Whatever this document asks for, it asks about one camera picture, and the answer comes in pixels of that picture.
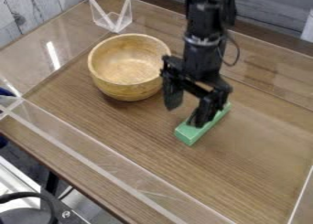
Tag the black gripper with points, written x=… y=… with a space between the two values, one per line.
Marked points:
x=195 y=74

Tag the green rectangular block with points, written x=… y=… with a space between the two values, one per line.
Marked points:
x=188 y=134

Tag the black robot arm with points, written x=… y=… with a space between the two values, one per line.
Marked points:
x=208 y=18

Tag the light wooden bowl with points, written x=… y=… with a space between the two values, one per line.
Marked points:
x=124 y=66

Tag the black table leg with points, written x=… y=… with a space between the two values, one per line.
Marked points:
x=52 y=183

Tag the clear acrylic corner bracket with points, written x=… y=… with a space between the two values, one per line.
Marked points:
x=112 y=21

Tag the clear acrylic front wall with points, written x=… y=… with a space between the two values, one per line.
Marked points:
x=124 y=188

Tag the black metal base plate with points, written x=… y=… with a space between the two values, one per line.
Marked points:
x=64 y=213

